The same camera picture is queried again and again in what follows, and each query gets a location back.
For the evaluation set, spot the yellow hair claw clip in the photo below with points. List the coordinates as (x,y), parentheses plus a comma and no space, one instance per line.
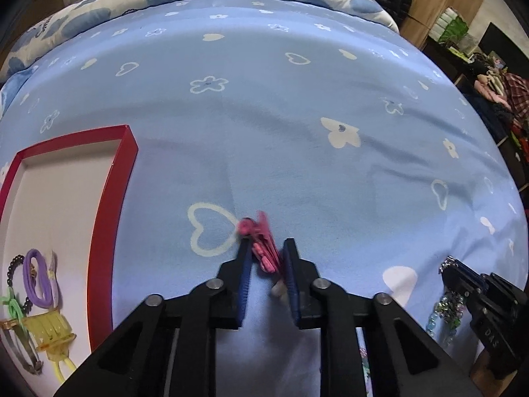
(52,334)

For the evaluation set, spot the green white boxes stack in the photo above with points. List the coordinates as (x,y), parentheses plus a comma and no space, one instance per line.
(449,27)

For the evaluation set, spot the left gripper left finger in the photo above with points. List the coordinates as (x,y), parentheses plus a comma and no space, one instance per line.
(167,347)

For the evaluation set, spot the light blue bed sheet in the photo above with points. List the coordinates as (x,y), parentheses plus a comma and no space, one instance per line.
(352,142)

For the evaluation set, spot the red shallow tray box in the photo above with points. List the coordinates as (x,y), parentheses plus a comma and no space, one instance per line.
(65,196)

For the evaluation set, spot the pink hair clip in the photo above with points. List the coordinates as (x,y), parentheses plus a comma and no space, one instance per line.
(265,250)

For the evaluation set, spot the person's right hand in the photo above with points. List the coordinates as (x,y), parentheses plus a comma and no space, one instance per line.
(484,379)

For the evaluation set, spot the pile of clothes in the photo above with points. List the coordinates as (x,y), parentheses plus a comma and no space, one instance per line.
(507,91)

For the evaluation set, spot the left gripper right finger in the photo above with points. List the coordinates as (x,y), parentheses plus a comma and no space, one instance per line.
(368,346)

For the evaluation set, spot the metal wristwatch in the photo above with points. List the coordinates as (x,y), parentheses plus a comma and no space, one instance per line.
(19,342)

